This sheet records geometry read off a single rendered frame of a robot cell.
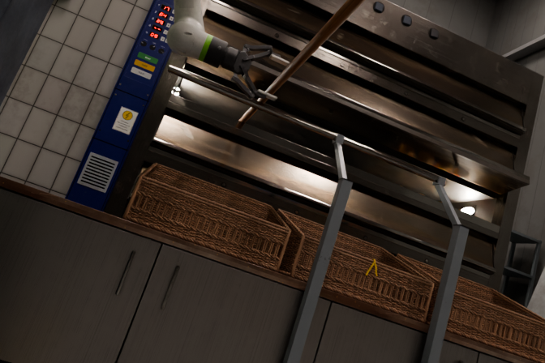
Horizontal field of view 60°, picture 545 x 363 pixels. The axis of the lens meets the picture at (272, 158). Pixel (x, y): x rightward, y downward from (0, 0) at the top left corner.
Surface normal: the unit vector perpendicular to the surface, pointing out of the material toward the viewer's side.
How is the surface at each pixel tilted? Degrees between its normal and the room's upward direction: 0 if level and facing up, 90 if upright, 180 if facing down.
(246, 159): 70
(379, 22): 90
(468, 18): 90
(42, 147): 90
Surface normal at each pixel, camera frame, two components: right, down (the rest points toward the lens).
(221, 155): 0.34, -0.46
